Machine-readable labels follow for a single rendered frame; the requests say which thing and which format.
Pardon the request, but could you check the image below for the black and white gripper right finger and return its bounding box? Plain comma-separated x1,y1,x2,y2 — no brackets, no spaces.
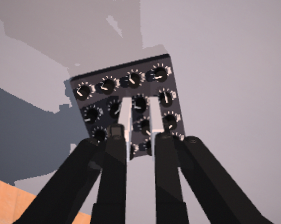
150,97,274,224

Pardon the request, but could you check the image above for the dark grey knob box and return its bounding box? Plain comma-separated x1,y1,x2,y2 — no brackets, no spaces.
70,53,186,160

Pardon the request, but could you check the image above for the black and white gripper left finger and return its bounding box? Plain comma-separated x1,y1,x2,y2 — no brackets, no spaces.
12,97,132,224

